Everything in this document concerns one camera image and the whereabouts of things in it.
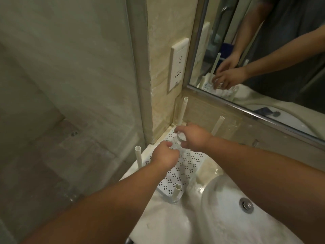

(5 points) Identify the white perforated shelf tray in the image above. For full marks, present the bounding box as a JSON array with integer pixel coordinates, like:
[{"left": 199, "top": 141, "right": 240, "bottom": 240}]
[{"left": 142, "top": 126, "right": 207, "bottom": 204}]

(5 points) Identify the person's right hand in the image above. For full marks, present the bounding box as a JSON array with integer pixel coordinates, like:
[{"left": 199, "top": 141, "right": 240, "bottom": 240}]
[{"left": 175, "top": 124, "right": 214, "bottom": 152}]

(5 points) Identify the grey shower door frame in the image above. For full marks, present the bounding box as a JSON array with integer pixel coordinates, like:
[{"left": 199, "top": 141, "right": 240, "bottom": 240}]
[{"left": 125, "top": 0, "right": 154, "bottom": 146}]

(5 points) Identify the metal sink overflow ring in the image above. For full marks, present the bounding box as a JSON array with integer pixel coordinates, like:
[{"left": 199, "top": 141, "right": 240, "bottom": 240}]
[{"left": 239, "top": 198, "right": 254, "bottom": 214}]

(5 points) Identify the person's right forearm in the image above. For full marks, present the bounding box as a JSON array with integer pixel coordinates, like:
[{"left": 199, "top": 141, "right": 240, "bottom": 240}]
[{"left": 203, "top": 136, "right": 325, "bottom": 244}]

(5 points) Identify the glass shower door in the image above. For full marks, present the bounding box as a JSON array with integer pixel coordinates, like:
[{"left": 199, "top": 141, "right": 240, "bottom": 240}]
[{"left": 0, "top": 0, "right": 146, "bottom": 244}]

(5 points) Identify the wall mirror with metal frame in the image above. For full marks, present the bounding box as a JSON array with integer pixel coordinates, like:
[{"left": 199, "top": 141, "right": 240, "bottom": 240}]
[{"left": 183, "top": 0, "right": 325, "bottom": 150}]

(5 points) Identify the white wall socket panel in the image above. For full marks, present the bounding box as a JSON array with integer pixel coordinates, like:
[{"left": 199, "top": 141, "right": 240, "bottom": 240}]
[{"left": 169, "top": 38, "right": 190, "bottom": 93}]

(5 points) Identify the clear glass cup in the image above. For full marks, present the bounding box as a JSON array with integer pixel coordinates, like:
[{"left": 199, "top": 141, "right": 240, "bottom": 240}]
[{"left": 172, "top": 133, "right": 191, "bottom": 152}]

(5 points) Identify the person's left forearm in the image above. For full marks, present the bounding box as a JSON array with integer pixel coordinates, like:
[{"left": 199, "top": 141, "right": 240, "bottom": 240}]
[{"left": 22, "top": 162, "right": 171, "bottom": 244}]

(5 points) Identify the white sink basin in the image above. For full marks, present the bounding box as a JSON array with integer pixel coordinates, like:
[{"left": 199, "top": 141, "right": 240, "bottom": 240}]
[{"left": 200, "top": 172, "right": 305, "bottom": 244}]

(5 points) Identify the person's left hand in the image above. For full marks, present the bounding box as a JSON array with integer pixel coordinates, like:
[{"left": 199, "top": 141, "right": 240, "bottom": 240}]
[{"left": 150, "top": 141, "right": 180, "bottom": 173}]

